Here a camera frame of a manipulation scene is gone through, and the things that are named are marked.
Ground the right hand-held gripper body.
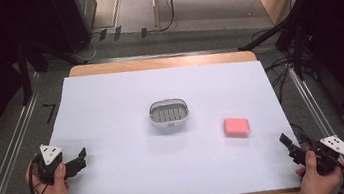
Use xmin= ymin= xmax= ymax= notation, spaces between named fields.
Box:
xmin=300 ymin=134 xmax=344 ymax=178

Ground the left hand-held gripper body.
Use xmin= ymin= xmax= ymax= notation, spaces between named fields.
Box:
xmin=33 ymin=141 xmax=70 ymax=188

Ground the person's left hand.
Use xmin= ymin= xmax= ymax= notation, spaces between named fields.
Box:
xmin=22 ymin=155 xmax=72 ymax=194

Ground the person's right hand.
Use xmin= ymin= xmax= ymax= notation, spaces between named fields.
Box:
xmin=292 ymin=146 xmax=344 ymax=194

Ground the white paper sheet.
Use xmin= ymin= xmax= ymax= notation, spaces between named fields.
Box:
xmin=10 ymin=48 xmax=305 ymax=194

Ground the pink soap bar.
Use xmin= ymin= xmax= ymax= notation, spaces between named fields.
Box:
xmin=221 ymin=114 xmax=252 ymax=140

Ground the black metal stand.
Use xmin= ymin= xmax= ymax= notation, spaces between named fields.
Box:
xmin=12 ymin=31 xmax=93 ymax=107
xmin=233 ymin=8 xmax=318 ymax=90

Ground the grey soap dish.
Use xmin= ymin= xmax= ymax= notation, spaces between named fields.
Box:
xmin=146 ymin=95 xmax=192 ymax=130

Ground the wooden table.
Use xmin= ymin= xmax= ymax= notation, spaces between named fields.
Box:
xmin=15 ymin=38 xmax=303 ymax=194

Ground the dark cabinet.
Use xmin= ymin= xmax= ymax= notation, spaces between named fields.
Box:
xmin=55 ymin=0 xmax=104 ymax=55

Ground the bundle of black floor cables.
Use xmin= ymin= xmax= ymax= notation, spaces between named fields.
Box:
xmin=249 ymin=25 xmax=300 ymax=107

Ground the white floor cable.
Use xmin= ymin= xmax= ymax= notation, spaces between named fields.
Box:
xmin=67 ymin=31 xmax=106 ymax=65

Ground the black hanging cable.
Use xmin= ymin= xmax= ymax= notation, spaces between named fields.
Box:
xmin=154 ymin=0 xmax=181 ymax=33

